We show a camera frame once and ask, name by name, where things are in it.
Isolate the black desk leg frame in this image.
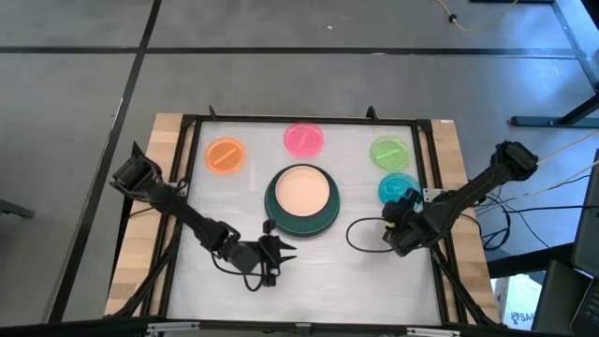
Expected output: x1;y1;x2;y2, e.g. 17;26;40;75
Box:
470;0;599;128

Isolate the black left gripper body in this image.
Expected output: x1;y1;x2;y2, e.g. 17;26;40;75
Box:
227;218;285;288

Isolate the black aluminium table frame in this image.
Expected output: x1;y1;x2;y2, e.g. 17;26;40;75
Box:
139;105;497;334

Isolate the silver metal bracket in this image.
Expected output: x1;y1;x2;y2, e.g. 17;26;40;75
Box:
146;320;201;336
405;327;462;337

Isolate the dark grey laptop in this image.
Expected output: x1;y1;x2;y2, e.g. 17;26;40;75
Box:
532;148;599;336

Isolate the black right gripper cable loop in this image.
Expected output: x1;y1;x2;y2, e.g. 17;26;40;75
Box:
345;216;400;255

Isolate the dark green bowl peach inside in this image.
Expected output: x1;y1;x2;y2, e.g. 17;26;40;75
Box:
263;163;342;239

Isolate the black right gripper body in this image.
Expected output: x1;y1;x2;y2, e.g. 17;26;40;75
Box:
381;199;430;257

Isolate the green translucent plastic plate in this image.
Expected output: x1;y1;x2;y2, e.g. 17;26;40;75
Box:
369;135;412;172

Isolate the yellow floor cable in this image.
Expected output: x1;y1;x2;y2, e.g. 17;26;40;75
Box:
435;0;519;34

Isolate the pink translucent plastic plate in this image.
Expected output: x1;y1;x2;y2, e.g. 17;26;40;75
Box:
283;121;325;158

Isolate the black furniture foot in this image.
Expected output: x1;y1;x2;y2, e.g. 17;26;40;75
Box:
0;198;36;220

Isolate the black floor cable bundle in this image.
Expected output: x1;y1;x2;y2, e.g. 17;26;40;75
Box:
460;130;599;252

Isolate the white cardboard box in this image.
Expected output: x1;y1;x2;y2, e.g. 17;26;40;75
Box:
491;272;545;331

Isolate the white table mat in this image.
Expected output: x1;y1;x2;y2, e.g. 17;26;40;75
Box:
167;120;443;326

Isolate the blue translucent plastic plate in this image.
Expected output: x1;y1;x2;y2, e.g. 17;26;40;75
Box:
377;171;423;208

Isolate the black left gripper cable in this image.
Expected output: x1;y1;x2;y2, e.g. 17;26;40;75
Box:
209;250;270;293

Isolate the orange translucent plastic plate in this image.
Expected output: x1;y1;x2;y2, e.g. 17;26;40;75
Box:
204;136;247;176

